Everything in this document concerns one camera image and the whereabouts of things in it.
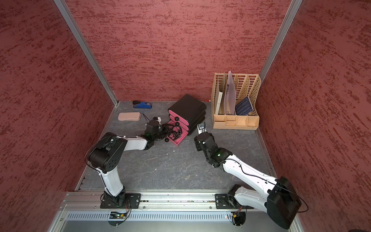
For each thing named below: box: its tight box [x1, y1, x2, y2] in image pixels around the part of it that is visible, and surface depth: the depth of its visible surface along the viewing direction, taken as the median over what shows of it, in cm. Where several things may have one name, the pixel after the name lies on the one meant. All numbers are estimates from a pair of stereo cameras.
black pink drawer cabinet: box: [167, 94, 207, 146], surface depth 99 cm
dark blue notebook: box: [234, 95, 254, 116], surface depth 105 cm
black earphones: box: [162, 123, 183, 141], surface depth 99 cm
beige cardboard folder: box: [214, 73, 229, 115], surface depth 94 cm
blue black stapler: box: [132, 100, 153, 109], surface depth 117 cm
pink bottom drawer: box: [167, 120, 189, 146], surface depth 99 cm
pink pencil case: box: [117, 112, 142, 122], surface depth 112 cm
